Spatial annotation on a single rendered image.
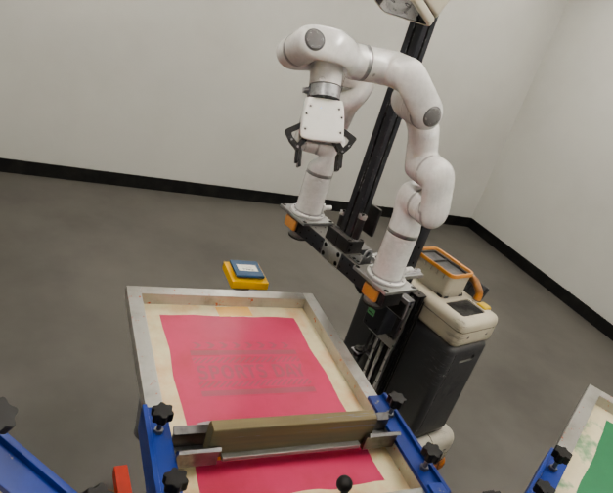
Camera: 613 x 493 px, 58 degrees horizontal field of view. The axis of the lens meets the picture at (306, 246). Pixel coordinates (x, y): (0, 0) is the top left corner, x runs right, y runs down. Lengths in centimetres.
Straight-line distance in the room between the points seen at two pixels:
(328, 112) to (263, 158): 369
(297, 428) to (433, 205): 69
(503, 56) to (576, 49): 63
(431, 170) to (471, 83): 426
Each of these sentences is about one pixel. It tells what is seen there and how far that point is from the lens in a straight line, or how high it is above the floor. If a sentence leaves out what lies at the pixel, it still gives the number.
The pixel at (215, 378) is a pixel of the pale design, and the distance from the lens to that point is 141.
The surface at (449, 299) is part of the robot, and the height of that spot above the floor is 91.
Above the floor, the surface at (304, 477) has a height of 95.
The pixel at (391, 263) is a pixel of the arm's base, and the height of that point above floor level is 121.
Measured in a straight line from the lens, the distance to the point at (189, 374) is 140.
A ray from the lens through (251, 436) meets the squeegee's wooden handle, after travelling 118.
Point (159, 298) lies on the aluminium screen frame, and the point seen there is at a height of 97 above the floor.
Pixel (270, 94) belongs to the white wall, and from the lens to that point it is 480.
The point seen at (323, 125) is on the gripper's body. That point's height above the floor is 159.
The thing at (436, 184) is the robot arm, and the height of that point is 150.
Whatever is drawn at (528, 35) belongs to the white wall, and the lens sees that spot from 599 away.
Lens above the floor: 185
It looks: 24 degrees down
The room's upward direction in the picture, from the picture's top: 17 degrees clockwise
